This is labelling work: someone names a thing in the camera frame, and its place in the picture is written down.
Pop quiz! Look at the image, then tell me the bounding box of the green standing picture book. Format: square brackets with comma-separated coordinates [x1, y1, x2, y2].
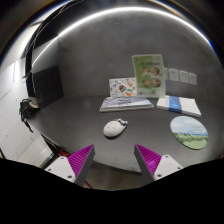
[132, 54, 166, 98]

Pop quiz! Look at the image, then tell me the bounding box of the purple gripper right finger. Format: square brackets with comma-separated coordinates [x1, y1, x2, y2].
[133, 143, 184, 185]

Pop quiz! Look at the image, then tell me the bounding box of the white wall socket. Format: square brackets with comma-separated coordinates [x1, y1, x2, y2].
[163, 68, 169, 80]
[189, 73, 197, 85]
[169, 69, 180, 81]
[180, 71, 189, 83]

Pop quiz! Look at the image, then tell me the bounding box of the small colourful picture card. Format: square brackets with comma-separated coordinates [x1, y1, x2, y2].
[109, 78, 137, 97]

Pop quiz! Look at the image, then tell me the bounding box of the white computer mouse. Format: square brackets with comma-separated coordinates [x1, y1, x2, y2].
[103, 119, 128, 138]

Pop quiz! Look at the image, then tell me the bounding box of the grey striped book stack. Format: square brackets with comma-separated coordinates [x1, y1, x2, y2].
[99, 97, 154, 112]

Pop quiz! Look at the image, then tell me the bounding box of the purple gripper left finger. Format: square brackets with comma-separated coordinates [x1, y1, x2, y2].
[44, 144, 96, 187]

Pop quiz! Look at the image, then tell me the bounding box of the round landscape mouse pad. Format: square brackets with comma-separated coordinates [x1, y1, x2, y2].
[170, 116, 209, 150]

